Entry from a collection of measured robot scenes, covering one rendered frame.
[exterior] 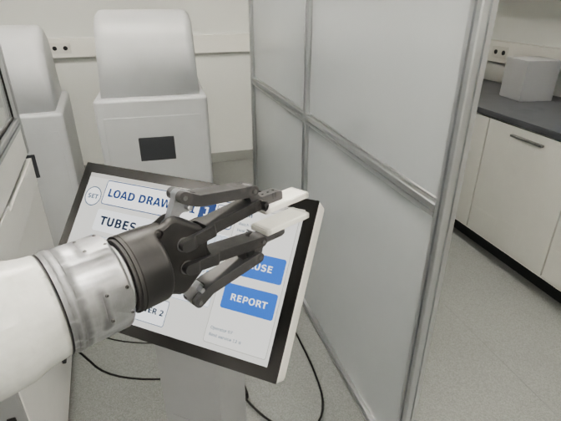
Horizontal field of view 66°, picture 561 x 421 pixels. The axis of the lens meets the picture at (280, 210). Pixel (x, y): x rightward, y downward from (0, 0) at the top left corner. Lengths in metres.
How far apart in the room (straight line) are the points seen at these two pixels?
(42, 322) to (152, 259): 0.10
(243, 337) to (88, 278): 0.43
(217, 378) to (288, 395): 1.02
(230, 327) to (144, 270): 0.40
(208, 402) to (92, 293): 0.73
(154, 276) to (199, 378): 0.65
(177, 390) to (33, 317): 0.76
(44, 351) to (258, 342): 0.44
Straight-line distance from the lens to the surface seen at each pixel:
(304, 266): 0.74
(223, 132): 4.40
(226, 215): 0.46
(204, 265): 0.45
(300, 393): 2.01
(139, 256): 0.40
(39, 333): 0.37
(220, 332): 0.78
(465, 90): 1.06
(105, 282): 0.38
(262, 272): 0.76
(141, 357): 2.24
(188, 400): 1.11
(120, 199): 0.93
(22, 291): 0.37
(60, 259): 0.39
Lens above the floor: 1.52
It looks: 26 degrees down
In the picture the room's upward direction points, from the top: straight up
